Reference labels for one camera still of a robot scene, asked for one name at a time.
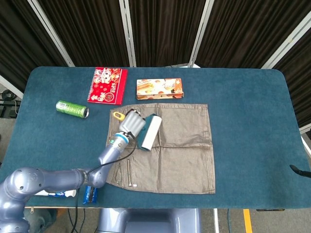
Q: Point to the grey shiny skirt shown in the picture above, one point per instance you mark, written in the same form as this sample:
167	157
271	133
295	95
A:
184	157

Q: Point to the blue cookie package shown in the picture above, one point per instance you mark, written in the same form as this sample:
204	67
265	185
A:
90	195

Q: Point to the white toothpaste tube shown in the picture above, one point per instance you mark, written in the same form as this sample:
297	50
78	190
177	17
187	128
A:
60	193

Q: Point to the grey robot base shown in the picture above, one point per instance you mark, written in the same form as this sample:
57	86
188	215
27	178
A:
150	221

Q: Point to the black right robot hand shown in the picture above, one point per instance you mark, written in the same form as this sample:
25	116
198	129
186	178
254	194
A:
302	171

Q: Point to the red spiral desk calendar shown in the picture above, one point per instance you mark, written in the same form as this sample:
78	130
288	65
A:
108	85

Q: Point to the green drink can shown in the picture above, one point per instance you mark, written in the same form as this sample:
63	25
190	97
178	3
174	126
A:
71	108

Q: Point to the yellow floor tape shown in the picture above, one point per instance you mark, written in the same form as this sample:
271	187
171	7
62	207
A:
247	222

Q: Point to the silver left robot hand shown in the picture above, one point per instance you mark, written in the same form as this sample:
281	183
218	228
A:
132	123

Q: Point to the orange snack box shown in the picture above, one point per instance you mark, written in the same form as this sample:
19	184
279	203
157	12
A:
159	88

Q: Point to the blue table cloth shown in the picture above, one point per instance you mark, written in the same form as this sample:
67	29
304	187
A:
243	109

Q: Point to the dark folding screen panel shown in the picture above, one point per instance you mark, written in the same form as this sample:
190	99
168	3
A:
165	29
22	43
243	31
301	80
90	31

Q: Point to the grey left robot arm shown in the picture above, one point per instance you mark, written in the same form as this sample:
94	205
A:
58	178

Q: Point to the black floor equipment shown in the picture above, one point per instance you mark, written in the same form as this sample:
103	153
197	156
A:
8	102

